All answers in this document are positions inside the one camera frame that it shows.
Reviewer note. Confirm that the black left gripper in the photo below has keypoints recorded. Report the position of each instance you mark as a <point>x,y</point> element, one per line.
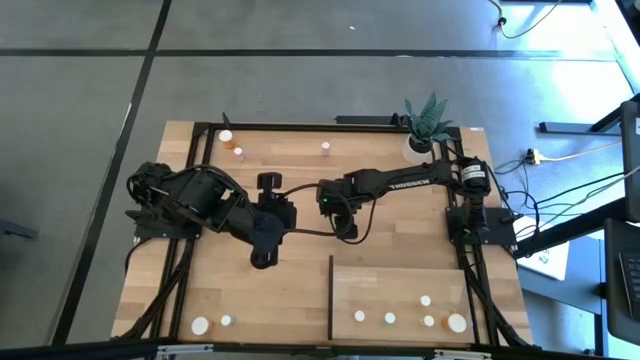
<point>270,220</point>

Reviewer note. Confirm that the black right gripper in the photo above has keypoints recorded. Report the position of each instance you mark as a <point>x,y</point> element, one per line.
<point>335,197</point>

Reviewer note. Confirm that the small pink pill bottle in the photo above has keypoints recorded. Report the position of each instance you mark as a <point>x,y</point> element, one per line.
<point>238,151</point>
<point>359,316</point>
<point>325,146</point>

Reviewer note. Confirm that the large white cap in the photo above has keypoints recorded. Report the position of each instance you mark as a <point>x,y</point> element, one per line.
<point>200,325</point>

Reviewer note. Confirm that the small yellow pill bottle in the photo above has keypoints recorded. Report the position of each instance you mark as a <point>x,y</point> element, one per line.
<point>425,300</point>
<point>427,320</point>

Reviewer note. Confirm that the large orange pill bottle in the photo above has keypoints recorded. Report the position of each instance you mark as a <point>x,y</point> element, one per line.
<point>456,323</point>
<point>225,135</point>

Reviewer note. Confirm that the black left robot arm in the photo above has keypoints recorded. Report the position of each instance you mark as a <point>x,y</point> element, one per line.
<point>195,192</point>

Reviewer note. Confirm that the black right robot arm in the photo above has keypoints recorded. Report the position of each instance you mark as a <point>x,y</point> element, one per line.
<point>410,181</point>

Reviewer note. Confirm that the black bar behind table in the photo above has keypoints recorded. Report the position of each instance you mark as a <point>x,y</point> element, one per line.
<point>365,120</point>

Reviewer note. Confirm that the green plant in white pot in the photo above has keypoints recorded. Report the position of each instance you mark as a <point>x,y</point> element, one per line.
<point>414,156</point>

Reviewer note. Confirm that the black antenna spike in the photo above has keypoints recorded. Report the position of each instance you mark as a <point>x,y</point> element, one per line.
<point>226,121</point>

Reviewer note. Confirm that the yellow power plug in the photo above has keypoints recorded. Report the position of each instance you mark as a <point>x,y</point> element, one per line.
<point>534,157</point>

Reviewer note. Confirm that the white sheet with blue logo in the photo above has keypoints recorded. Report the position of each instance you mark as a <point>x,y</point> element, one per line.
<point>550,260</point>

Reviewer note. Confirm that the black desk leg bar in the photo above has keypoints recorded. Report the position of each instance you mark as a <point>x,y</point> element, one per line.
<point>565,127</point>
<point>575,227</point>

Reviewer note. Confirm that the black monitor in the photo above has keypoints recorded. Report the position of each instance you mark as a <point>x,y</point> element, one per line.
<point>631,165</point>

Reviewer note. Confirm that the black laptop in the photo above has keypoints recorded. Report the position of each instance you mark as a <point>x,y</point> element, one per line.
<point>630,280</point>

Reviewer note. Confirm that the wooden shelf with black frame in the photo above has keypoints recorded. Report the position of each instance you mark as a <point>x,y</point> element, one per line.
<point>400,285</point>

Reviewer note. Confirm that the aluminium frame bar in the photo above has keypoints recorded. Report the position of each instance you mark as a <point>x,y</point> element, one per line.
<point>185,350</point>

